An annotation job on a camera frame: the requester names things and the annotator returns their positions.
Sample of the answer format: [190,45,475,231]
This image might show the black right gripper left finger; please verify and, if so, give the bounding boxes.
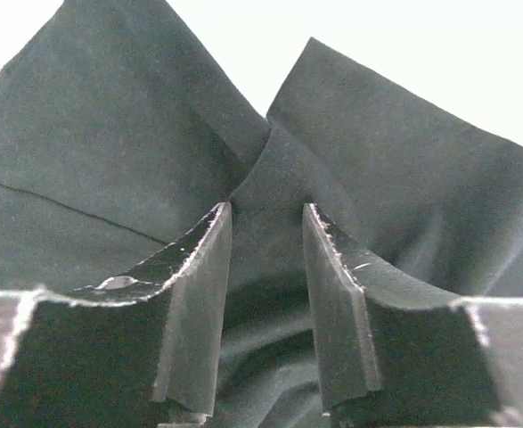
[0,202,232,427]

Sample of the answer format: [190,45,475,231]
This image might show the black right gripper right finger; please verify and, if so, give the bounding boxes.
[302,204,502,427]

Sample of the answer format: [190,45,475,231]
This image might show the black t shirt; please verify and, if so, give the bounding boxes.
[0,1,523,427]

